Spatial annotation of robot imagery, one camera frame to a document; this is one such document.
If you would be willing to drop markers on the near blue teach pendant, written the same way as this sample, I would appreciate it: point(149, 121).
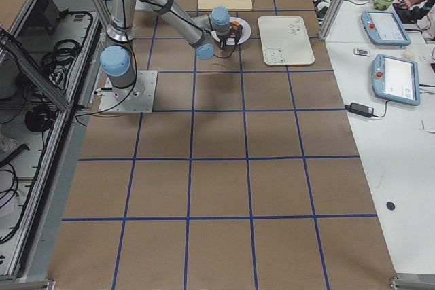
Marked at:
point(396, 79)

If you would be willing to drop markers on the black power adapter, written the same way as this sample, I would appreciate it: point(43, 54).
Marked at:
point(362, 110)

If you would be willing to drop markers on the blue teach pendant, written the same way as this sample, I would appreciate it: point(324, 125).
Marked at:
point(396, 79)
point(384, 28)

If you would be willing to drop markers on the far blue teach pendant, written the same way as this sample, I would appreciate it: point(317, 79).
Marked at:
point(384, 28)

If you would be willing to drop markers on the cream bear tray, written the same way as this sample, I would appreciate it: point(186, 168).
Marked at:
point(285, 41)

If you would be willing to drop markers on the white round plate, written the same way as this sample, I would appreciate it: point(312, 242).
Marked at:
point(246, 32)

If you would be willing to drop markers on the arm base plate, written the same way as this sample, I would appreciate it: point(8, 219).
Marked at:
point(137, 99)

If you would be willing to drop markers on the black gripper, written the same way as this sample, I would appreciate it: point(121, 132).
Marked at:
point(222, 41)

